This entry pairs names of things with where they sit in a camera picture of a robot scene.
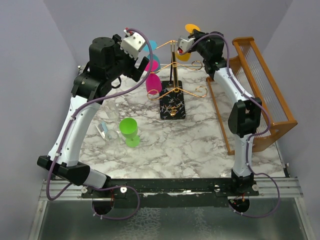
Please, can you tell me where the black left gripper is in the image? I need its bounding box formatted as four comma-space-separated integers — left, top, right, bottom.
106, 35, 149, 82

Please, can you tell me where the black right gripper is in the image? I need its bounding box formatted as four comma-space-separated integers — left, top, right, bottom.
187, 29, 211, 61

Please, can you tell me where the blue wine glass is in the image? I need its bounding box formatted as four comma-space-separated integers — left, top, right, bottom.
142, 40, 160, 63

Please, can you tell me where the pink wine glass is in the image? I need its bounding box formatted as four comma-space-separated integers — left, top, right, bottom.
145, 60, 162, 95

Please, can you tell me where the orange wine glass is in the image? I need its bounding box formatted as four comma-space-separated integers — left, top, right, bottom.
175, 23, 200, 62

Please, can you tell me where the green wine glass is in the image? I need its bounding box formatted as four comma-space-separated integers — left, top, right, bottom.
119, 117, 140, 148

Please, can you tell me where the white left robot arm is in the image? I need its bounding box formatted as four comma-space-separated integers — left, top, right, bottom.
37, 31, 149, 198

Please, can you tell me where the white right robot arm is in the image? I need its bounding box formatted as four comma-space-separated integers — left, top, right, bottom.
190, 29, 262, 196

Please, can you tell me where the gold wine glass rack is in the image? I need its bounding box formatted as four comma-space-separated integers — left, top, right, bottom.
147, 40, 208, 120

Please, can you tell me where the wooden tiered shelf rack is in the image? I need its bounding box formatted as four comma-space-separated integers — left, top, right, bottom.
205, 36, 298, 156

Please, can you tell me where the clear wine glass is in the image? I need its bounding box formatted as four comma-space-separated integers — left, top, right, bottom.
105, 130, 128, 159

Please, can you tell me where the small blue white card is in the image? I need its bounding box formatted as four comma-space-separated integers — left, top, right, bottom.
95, 121, 108, 140

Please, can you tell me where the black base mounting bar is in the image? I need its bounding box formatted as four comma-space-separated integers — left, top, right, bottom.
81, 178, 259, 209

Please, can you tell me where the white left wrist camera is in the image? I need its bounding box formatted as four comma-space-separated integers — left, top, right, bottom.
120, 28, 146, 60

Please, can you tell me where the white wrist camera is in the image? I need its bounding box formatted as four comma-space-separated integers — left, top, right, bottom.
177, 36, 196, 56
120, 28, 146, 60

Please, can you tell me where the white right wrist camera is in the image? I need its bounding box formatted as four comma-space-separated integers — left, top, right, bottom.
177, 36, 196, 56

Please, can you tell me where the aluminium extrusion rail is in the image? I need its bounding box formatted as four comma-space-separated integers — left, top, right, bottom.
39, 179, 88, 201

